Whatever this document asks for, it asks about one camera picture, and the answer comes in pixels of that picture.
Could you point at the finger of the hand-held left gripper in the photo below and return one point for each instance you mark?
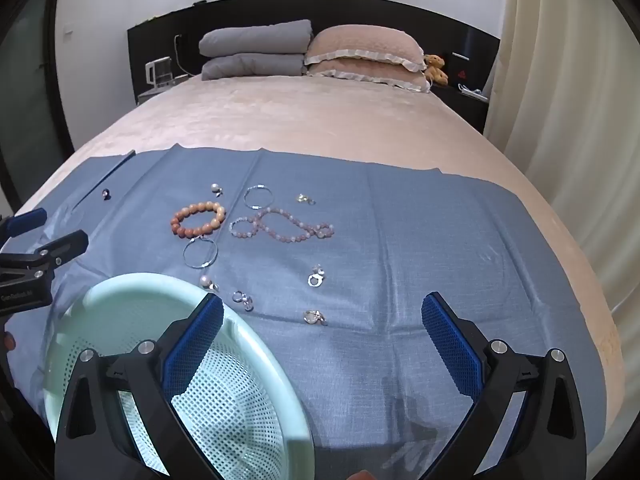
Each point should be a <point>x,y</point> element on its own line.
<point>27,221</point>
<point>60,247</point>

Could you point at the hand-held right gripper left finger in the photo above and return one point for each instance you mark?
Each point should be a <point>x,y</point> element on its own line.
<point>207,327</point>

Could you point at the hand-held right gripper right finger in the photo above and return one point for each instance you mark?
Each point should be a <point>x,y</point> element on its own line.
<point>450,340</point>

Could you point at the silver earring pair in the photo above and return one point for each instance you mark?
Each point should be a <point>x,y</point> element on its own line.
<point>242,299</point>

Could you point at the pearl earring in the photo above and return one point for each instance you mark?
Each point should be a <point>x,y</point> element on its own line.
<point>216,189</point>
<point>207,281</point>

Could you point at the mint green plastic basket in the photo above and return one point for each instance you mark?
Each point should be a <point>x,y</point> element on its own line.
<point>100,305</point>

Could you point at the silver hoop bangle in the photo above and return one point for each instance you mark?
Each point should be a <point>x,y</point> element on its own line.
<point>257,196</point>
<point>200,252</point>

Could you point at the silver crystal earring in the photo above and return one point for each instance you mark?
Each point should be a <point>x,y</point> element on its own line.
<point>316,277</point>

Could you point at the small gold earring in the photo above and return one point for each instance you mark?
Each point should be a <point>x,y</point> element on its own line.
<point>305,199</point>

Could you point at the blue cloth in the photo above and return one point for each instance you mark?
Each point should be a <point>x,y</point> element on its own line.
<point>400,220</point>

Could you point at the grey nightstand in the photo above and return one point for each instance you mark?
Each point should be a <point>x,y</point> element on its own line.
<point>160,91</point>

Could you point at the clear electric kettle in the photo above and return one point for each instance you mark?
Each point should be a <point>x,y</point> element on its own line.
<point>159,71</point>

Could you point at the black nightstand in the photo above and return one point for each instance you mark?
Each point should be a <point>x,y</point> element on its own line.
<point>465,107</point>

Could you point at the black headboard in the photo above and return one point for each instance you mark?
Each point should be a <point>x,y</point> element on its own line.
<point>165,30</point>

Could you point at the cream curtain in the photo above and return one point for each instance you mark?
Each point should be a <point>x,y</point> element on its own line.
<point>565,110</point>

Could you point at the grey folded blanket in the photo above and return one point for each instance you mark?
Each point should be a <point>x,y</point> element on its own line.
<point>255,37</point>
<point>255,66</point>

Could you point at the brown teddy bear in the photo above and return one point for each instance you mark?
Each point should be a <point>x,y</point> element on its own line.
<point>436,67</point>

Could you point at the pink ruffled pillow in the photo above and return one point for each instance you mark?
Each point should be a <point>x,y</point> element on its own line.
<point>365,45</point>
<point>370,76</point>

